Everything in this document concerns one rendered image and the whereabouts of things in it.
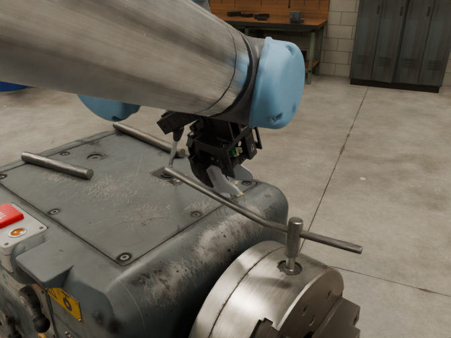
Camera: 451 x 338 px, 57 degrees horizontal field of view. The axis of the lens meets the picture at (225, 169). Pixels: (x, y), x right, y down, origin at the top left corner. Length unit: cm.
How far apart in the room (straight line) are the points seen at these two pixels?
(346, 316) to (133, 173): 52
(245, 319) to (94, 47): 50
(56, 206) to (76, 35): 67
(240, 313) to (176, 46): 47
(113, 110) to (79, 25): 23
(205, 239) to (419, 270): 222
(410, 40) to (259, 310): 607
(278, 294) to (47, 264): 35
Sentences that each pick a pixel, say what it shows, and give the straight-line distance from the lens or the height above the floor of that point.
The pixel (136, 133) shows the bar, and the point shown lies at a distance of 109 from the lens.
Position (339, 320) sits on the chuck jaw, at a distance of 78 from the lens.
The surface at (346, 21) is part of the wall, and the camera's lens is 709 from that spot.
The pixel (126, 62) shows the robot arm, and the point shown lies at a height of 162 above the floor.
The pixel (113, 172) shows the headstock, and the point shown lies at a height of 126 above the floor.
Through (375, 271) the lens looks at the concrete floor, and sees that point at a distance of 272.
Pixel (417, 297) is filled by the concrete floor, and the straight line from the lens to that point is 263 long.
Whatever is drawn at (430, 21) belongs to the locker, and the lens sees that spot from 652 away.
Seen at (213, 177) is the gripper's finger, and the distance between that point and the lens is 64.
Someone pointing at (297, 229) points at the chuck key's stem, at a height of 131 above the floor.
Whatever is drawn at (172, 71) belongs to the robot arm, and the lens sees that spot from 24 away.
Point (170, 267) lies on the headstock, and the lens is 66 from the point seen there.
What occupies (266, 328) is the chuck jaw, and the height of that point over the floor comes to 121.
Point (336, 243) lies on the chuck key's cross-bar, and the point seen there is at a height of 130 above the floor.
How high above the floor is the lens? 166
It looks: 27 degrees down
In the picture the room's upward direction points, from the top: straight up
